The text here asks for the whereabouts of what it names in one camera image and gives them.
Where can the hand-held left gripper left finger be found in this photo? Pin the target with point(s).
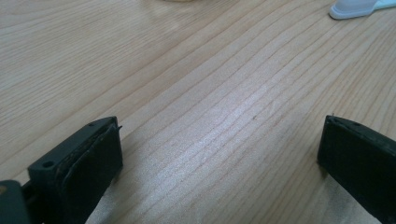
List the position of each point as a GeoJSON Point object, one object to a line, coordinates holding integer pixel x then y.
{"type": "Point", "coordinates": [81, 174]}

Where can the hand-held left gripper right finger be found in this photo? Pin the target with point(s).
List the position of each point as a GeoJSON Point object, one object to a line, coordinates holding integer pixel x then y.
{"type": "Point", "coordinates": [361, 155]}

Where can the white spoon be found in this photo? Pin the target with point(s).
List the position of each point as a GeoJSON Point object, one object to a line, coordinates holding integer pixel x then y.
{"type": "Point", "coordinates": [350, 9]}

